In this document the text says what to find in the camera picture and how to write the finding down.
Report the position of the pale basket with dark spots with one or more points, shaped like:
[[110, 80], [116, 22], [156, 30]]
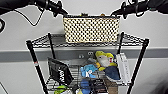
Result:
[[90, 30]]

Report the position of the tan plush toy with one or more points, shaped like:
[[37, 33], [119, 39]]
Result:
[[102, 15]]

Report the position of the yellow and white plush toy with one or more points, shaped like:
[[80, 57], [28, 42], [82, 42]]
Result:
[[105, 60]]

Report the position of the white flat package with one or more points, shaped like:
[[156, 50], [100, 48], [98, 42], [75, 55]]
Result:
[[122, 68]]

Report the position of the glossy black bag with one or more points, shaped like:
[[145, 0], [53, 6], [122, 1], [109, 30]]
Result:
[[61, 71]]

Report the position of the dark blue cloth toy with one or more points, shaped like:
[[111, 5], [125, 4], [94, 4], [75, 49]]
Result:
[[112, 74]]

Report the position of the blue plush toy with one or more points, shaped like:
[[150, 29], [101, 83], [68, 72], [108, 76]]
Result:
[[88, 70]]

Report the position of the small brown cardboard box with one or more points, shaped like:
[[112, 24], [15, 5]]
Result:
[[112, 87]]

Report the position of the blue round toy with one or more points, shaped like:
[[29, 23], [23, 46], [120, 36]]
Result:
[[85, 84]]

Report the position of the black box with label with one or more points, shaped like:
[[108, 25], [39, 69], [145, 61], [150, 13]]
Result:
[[98, 86]]

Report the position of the long grey wall band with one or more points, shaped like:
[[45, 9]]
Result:
[[20, 55]]

